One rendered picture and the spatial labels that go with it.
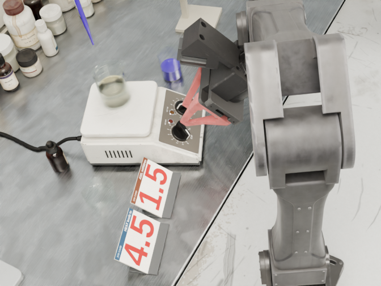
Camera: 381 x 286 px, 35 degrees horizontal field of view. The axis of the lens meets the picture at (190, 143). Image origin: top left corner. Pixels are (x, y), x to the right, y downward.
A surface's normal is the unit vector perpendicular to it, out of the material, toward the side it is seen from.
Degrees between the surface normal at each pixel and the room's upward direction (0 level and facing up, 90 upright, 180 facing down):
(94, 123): 0
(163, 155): 90
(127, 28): 0
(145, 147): 90
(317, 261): 92
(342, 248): 0
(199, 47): 90
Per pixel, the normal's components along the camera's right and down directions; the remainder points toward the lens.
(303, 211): 0.03, 0.80
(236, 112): 0.67, -0.41
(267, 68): -0.09, -0.04
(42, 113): -0.12, -0.61
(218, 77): -0.74, -0.46
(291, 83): -0.04, 0.40
